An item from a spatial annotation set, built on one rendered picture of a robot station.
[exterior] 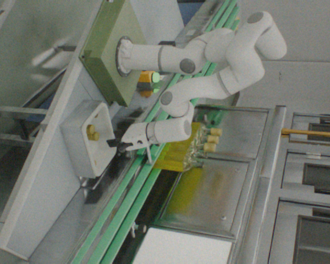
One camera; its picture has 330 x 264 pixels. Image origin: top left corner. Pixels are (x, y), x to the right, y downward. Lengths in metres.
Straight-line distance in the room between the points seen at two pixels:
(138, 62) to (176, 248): 0.68
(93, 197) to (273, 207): 0.69
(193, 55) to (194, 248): 0.67
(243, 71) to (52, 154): 0.66
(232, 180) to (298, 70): 6.29
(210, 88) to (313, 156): 0.81
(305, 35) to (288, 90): 1.12
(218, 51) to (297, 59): 6.47
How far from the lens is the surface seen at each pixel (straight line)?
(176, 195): 1.71
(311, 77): 8.01
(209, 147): 1.71
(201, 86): 1.28
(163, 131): 1.32
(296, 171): 1.87
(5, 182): 2.10
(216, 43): 1.43
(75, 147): 1.43
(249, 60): 1.24
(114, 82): 1.54
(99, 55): 1.45
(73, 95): 1.47
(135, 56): 1.54
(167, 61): 1.49
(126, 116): 1.71
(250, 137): 2.05
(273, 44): 1.32
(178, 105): 1.29
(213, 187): 1.73
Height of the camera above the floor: 1.55
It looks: 20 degrees down
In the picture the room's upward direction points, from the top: 95 degrees clockwise
